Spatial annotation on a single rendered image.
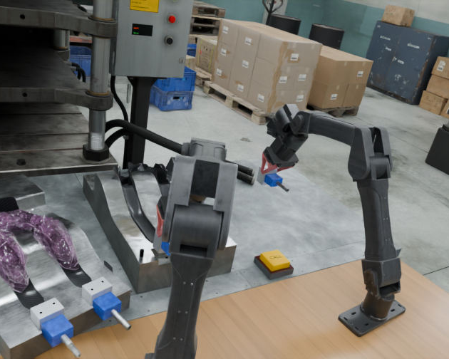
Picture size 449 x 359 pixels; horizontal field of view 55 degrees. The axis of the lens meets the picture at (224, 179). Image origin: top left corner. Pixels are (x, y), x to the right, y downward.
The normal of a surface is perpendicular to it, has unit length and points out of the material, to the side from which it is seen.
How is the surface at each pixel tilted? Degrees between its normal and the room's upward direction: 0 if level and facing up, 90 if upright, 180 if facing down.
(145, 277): 90
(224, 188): 51
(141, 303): 0
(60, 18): 90
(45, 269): 27
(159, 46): 90
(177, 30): 90
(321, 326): 0
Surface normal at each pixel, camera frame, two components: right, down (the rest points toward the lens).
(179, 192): 0.10, -0.21
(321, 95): -0.78, 0.15
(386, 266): 0.49, -0.07
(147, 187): 0.37, -0.59
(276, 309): 0.17, -0.88
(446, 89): -0.89, 0.00
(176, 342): 0.00, 0.35
